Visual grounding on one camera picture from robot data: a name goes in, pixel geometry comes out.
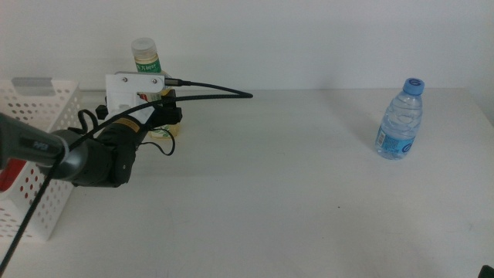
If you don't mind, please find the thin black left gripper cable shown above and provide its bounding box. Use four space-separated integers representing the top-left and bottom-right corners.
76 109 177 157

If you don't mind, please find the red cola can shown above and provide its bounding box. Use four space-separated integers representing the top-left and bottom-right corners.
0 158 28 192

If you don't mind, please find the yellow tea bottle green label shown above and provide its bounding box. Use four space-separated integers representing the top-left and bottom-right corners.
130 37 181 141

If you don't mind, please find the braided black left camera cable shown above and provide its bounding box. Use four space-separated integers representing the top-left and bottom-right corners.
0 78 254 275

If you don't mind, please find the clear water bottle blue cap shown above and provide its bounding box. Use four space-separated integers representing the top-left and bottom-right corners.
374 77 425 161

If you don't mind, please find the white perforated plastic basket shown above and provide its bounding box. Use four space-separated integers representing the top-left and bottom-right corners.
0 76 84 242

